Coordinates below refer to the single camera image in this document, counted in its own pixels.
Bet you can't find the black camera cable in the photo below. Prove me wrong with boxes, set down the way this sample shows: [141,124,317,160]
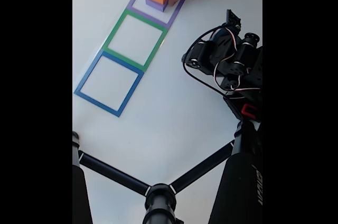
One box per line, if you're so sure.
[181,23,240,98]

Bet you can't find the purple square block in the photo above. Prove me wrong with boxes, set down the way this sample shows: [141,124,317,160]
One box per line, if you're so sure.
[145,0,170,13]

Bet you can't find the blue square frame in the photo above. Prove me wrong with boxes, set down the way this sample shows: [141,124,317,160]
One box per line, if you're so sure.
[73,50,145,118]

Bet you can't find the purple square frame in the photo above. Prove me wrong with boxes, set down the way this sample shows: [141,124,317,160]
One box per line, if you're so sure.
[127,0,191,30]

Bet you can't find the red white servo cable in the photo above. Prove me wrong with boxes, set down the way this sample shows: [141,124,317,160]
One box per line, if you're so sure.
[213,26,262,100]

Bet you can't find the black camera tripod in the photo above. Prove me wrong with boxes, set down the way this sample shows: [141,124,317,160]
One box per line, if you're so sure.
[72,119,263,224]

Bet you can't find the green square frame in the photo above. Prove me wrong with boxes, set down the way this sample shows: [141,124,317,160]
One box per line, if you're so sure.
[101,8,170,73]

